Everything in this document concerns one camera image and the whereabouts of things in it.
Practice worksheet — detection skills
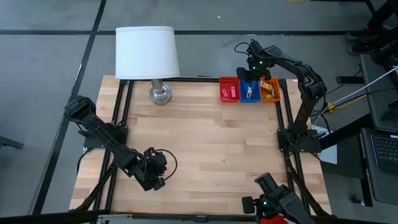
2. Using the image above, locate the table lamp white shade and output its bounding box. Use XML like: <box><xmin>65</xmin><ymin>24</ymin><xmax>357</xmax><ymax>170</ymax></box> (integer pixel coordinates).
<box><xmin>114</xmin><ymin>26</ymin><xmax>181</xmax><ymax>106</ymax></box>

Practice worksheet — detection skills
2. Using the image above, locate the silver metal bracket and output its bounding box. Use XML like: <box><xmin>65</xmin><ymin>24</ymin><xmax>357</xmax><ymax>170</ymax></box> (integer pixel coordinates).
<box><xmin>96</xmin><ymin>213</ymin><xmax>133</xmax><ymax>224</ymax></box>

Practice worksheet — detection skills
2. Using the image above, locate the white cable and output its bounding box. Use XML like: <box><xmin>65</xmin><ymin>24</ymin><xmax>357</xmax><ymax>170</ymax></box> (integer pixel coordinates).
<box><xmin>312</xmin><ymin>65</ymin><xmax>398</xmax><ymax>127</ymax></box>

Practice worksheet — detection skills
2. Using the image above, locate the dark grey laptop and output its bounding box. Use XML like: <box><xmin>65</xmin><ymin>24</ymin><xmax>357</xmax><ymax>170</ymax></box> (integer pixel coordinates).
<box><xmin>359</xmin><ymin>53</ymin><xmax>398</xmax><ymax>206</ymax></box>

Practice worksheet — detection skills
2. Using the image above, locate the orange plastic bin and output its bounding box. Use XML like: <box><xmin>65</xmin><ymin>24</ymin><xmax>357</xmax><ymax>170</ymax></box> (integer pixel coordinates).
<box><xmin>258</xmin><ymin>76</ymin><xmax>282</xmax><ymax>103</ymax></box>

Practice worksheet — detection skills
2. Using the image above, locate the black aluminium table frame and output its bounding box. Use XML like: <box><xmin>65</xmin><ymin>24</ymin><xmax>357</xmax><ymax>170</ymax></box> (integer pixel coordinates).
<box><xmin>0</xmin><ymin>74</ymin><xmax>398</xmax><ymax>224</ymax></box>

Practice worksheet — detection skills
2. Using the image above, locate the blue plastic bin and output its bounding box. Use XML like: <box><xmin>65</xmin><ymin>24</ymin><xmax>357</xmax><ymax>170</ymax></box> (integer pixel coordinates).
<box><xmin>238</xmin><ymin>77</ymin><xmax>261</xmax><ymax>104</ymax></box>

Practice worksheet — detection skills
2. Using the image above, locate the person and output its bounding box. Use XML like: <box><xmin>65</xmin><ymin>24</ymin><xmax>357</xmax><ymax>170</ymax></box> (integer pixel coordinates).
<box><xmin>346</xmin><ymin>0</ymin><xmax>398</xmax><ymax>65</ymax></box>
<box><xmin>259</xmin><ymin>213</ymin><xmax>299</xmax><ymax>224</ymax></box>

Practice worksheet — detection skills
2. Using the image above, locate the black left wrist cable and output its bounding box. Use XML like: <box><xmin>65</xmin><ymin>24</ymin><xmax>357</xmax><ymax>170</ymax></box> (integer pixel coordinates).
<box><xmin>154</xmin><ymin>148</ymin><xmax>178</xmax><ymax>182</ymax></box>

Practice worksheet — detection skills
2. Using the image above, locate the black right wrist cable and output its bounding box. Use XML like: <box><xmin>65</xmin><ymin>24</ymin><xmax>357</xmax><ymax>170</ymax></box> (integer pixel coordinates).
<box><xmin>233</xmin><ymin>42</ymin><xmax>251</xmax><ymax>57</ymax></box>

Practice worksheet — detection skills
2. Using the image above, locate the dark furniture foot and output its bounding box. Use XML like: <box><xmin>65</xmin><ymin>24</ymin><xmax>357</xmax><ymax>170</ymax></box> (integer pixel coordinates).
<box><xmin>0</xmin><ymin>136</ymin><xmax>24</xmax><ymax>150</ymax></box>

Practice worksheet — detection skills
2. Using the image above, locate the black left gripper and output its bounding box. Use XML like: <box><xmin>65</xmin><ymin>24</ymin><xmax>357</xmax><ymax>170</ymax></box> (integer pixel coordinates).
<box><xmin>135</xmin><ymin>146</ymin><xmax>169</xmax><ymax>192</ymax></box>

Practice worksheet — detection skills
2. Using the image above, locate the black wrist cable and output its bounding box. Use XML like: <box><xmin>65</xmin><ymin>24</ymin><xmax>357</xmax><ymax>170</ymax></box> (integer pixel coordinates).
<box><xmin>154</xmin><ymin>148</ymin><xmax>178</xmax><ymax>182</ymax></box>
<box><xmin>233</xmin><ymin>42</ymin><xmax>251</xmax><ymax>57</ymax></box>

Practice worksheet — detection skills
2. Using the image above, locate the red plastic bin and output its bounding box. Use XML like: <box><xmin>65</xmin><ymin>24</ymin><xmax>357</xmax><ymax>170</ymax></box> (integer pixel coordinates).
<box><xmin>219</xmin><ymin>76</ymin><xmax>241</xmax><ymax>103</ymax></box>

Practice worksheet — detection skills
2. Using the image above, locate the white paper sheet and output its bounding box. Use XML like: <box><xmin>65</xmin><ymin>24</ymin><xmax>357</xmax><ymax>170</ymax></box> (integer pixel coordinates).
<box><xmin>318</xmin><ymin>146</ymin><xmax>338</xmax><ymax>165</ymax></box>

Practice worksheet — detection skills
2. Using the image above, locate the yellow cable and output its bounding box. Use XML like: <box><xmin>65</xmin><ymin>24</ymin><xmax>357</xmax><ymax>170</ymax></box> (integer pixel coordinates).
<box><xmin>325</xmin><ymin>94</ymin><xmax>368</xmax><ymax>112</ymax></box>

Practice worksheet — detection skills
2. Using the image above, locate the black laptop stand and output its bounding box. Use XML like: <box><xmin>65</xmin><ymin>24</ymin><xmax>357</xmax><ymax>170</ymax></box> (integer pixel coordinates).
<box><xmin>320</xmin><ymin>76</ymin><xmax>374</xmax><ymax>208</ymax></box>

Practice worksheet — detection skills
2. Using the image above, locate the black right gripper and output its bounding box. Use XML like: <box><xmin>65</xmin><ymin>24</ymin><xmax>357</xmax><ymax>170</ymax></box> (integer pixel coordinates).
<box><xmin>236</xmin><ymin>39</ymin><xmax>277</xmax><ymax>82</ymax></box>

